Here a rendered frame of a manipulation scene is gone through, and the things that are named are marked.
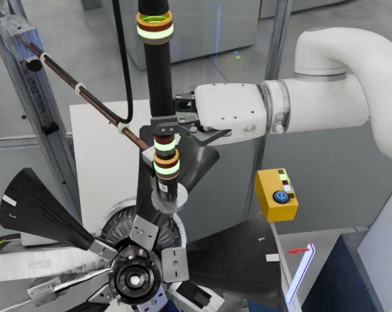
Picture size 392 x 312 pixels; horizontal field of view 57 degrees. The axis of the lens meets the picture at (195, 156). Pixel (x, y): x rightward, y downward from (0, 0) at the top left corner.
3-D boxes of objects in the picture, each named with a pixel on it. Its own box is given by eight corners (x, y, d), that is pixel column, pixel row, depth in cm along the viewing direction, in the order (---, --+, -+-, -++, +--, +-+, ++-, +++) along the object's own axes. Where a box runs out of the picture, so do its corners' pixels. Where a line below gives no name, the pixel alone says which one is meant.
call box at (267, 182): (253, 189, 133) (257, 169, 125) (280, 186, 134) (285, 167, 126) (264, 225, 122) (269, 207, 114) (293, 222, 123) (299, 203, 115)
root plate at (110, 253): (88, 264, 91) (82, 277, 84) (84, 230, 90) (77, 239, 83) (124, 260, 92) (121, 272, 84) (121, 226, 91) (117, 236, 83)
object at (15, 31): (5, 49, 100) (-8, 19, 94) (29, 40, 103) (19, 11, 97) (20, 64, 95) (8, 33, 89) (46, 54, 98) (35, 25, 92)
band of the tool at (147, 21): (132, 37, 46) (129, 15, 44) (159, 26, 48) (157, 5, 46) (152, 50, 44) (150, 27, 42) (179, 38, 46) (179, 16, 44)
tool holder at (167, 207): (138, 192, 71) (132, 158, 64) (166, 174, 75) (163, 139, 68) (166, 220, 67) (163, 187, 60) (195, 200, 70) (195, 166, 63)
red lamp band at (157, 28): (130, 23, 45) (129, 17, 44) (158, 12, 47) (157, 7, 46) (151, 36, 42) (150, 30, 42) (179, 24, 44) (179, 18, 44)
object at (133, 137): (26, 47, 93) (24, 43, 92) (31, 46, 94) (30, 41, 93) (151, 161, 66) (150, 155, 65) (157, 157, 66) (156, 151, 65)
